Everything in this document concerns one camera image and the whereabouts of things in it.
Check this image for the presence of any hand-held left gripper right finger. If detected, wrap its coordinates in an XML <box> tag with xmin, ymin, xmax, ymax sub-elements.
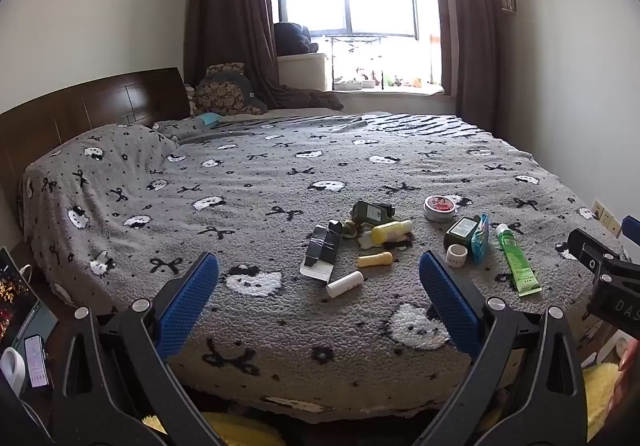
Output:
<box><xmin>412</xmin><ymin>250</ymin><xmax>588</xmax><ymax>446</ymax></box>

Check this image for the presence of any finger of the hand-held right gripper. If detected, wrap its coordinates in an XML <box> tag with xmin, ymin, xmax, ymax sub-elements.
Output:
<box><xmin>567</xmin><ymin>227</ymin><xmax>631</xmax><ymax>277</ymax></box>

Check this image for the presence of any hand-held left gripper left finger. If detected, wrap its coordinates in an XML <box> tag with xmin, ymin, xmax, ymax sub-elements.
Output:
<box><xmin>50</xmin><ymin>251</ymin><xmax>223</xmax><ymax>446</ymax></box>

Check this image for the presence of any blue packet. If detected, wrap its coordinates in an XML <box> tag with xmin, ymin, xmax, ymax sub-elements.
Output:
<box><xmin>470</xmin><ymin>213</ymin><xmax>491</xmax><ymax>263</ymax></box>

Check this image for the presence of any green square bottle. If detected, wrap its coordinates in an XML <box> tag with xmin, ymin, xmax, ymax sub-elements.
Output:
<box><xmin>444</xmin><ymin>216</ymin><xmax>482</xmax><ymax>249</ymax></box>

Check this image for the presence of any green tube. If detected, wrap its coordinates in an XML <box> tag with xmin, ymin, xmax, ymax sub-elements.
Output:
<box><xmin>495</xmin><ymin>223</ymin><xmax>543</xmax><ymax>298</ymax></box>

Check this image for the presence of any small yellow tube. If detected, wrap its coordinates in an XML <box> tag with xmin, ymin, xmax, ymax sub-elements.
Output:
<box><xmin>357</xmin><ymin>251</ymin><xmax>395</xmax><ymax>268</ymax></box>

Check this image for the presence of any pale yellow bottle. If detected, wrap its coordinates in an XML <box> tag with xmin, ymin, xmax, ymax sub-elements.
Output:
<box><xmin>371</xmin><ymin>219</ymin><xmax>415</xmax><ymax>244</ymax></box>

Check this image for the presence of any round tin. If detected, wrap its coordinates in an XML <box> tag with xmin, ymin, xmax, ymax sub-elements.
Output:
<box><xmin>422</xmin><ymin>195</ymin><xmax>460</xmax><ymax>223</ymax></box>

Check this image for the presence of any small white bottle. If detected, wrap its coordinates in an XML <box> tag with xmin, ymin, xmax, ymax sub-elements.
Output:
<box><xmin>326</xmin><ymin>270</ymin><xmax>365</xmax><ymax>298</ymax></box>

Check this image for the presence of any dark green bottle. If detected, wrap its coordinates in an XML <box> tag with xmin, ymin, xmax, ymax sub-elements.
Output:
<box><xmin>351</xmin><ymin>200</ymin><xmax>397</xmax><ymax>226</ymax></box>

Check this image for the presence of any black carton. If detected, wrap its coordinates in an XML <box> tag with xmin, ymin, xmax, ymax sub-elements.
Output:
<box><xmin>299</xmin><ymin>220</ymin><xmax>345</xmax><ymax>283</ymax></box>

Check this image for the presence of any person's right hand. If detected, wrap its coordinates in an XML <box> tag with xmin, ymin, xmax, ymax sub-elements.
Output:
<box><xmin>617</xmin><ymin>340</ymin><xmax>640</xmax><ymax>374</ymax></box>

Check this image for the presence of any yellow fleece cloth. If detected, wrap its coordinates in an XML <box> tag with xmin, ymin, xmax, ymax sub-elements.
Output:
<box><xmin>142</xmin><ymin>360</ymin><xmax>632</xmax><ymax>446</ymax></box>

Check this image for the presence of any grey cat print blanket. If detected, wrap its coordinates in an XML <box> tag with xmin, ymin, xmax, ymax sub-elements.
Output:
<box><xmin>20</xmin><ymin>112</ymin><xmax>631</xmax><ymax>424</ymax></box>

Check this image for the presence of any smartphone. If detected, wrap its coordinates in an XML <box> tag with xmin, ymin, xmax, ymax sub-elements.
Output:
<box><xmin>24</xmin><ymin>333</ymin><xmax>53</xmax><ymax>389</ymax></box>

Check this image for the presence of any white rounded object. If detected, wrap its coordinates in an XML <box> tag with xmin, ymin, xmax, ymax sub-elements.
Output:
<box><xmin>0</xmin><ymin>347</ymin><xmax>26</xmax><ymax>397</ymax></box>

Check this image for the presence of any cat print cushion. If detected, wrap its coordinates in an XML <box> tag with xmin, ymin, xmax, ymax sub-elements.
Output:
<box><xmin>192</xmin><ymin>62</ymin><xmax>268</xmax><ymax>117</ymax></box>

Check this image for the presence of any dark wooden headboard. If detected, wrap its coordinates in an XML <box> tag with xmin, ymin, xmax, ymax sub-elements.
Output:
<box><xmin>0</xmin><ymin>67</ymin><xmax>193</xmax><ymax>227</ymax></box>

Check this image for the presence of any row of windowsill figurines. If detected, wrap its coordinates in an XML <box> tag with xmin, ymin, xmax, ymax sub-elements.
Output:
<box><xmin>332</xmin><ymin>69</ymin><xmax>431</xmax><ymax>90</ymax></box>

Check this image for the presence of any white storage box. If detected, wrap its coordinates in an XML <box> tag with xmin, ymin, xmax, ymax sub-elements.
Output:
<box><xmin>277</xmin><ymin>52</ymin><xmax>333</xmax><ymax>91</ymax></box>

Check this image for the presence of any brown curtain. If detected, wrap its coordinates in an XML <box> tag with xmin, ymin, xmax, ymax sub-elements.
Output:
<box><xmin>425</xmin><ymin>0</ymin><xmax>508</xmax><ymax>137</ymax></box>
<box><xmin>182</xmin><ymin>0</ymin><xmax>346</xmax><ymax>112</ymax></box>

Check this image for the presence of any dark cloth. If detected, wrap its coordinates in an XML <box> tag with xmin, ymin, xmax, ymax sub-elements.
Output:
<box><xmin>273</xmin><ymin>21</ymin><xmax>321</xmax><ymax>57</ymax></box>

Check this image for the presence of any wire drying rack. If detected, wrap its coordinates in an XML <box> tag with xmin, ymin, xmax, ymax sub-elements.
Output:
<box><xmin>320</xmin><ymin>31</ymin><xmax>401</xmax><ymax>90</ymax></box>

